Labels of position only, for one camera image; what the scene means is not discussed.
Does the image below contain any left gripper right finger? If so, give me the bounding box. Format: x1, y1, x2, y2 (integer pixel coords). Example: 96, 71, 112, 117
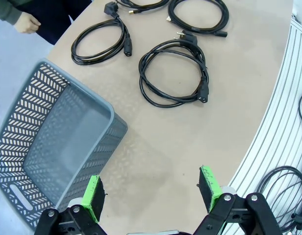
194, 165, 283, 235

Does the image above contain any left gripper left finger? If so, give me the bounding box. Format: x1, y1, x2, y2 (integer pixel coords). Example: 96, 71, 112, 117
34, 174, 109, 235

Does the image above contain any black power cable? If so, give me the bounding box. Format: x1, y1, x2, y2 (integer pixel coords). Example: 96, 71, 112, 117
71, 1, 133, 66
167, 0, 229, 39
138, 29, 210, 108

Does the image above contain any black cable gold connector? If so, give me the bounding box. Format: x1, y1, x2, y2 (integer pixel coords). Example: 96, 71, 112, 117
115, 0, 170, 15

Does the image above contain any person's right forearm green sleeve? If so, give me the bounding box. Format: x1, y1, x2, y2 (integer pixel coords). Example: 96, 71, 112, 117
0, 0, 23, 25

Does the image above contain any person's right hand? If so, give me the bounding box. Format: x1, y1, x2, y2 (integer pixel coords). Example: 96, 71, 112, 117
14, 12, 42, 34

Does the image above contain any empty grey plastic mesh basket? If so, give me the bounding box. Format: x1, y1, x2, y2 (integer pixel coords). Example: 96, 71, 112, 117
0, 58, 129, 232

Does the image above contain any person in dark clothes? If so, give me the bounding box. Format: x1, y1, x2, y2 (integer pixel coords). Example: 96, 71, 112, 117
16, 0, 93, 46

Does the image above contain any thick black floor cable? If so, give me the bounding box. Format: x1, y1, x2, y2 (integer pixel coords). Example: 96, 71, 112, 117
256, 165, 302, 232

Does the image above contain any thin black floor cable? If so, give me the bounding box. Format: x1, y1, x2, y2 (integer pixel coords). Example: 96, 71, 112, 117
263, 171, 302, 231

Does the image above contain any aluminium slotted table frame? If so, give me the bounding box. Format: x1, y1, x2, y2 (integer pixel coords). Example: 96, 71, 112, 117
226, 18, 302, 235

